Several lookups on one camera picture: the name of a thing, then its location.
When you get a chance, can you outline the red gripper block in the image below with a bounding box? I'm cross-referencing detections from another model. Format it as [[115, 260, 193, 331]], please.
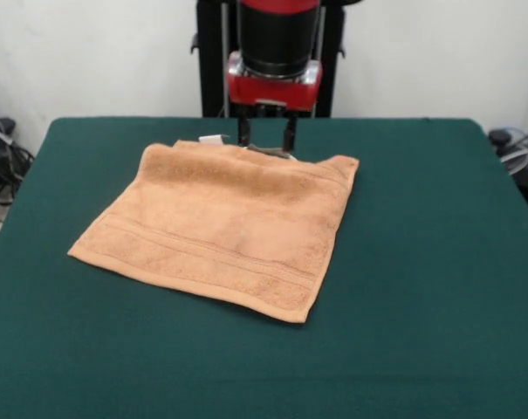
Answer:
[[224, 51, 324, 152]]

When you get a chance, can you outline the tan terry towel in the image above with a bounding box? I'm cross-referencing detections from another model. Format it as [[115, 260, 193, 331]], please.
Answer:
[[66, 134, 360, 326]]

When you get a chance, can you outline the dark green table cloth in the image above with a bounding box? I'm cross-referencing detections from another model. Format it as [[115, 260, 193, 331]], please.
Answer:
[[0, 116, 528, 419]]

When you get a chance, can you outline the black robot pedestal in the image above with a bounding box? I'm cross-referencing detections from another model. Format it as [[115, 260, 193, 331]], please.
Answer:
[[190, 0, 346, 118]]

